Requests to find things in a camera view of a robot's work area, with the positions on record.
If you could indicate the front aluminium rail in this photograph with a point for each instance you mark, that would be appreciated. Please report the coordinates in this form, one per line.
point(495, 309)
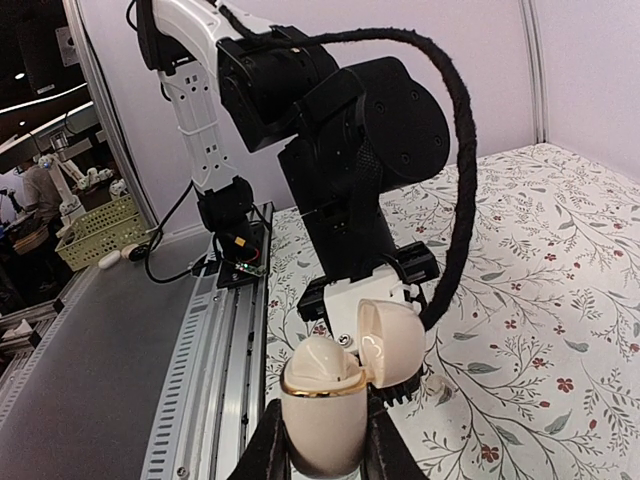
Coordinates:
point(134, 380)

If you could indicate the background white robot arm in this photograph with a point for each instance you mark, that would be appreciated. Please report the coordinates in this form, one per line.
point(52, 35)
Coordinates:
point(59, 169)

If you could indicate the cream earbud in case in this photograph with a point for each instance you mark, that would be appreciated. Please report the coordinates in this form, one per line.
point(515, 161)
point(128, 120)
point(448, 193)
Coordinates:
point(320, 360)

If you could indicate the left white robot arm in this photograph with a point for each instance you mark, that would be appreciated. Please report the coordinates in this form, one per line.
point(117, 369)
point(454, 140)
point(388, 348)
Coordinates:
point(350, 134)

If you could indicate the green perforated plastic basket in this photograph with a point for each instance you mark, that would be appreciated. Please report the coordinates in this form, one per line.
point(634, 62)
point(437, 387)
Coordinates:
point(107, 228)

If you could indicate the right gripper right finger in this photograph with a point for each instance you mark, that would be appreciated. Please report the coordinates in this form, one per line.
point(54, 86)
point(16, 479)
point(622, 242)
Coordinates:
point(386, 455)

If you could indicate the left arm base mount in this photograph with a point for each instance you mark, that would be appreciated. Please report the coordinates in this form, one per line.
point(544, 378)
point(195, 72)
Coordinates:
point(238, 257)

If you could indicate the spare black round case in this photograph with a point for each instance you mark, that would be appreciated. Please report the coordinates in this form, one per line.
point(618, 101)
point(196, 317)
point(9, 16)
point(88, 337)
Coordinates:
point(135, 252)

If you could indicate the right aluminium frame post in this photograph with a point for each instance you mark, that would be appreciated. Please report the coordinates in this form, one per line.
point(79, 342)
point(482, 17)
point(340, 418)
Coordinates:
point(535, 56)

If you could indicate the white earbud charging case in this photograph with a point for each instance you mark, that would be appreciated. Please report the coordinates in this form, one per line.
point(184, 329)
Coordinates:
point(325, 424)

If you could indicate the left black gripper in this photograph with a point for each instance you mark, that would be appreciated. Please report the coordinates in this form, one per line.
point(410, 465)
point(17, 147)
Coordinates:
point(397, 278)

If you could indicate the person in black shirt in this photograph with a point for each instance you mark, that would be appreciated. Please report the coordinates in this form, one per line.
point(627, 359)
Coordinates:
point(43, 199)

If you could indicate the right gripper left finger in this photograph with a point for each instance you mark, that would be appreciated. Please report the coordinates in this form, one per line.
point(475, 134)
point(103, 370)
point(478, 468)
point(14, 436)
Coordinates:
point(266, 455)

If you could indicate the floral patterned table mat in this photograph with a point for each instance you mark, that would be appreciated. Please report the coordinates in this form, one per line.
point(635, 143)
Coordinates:
point(533, 373)

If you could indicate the spare white case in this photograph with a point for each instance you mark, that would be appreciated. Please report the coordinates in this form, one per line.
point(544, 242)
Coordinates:
point(110, 260)

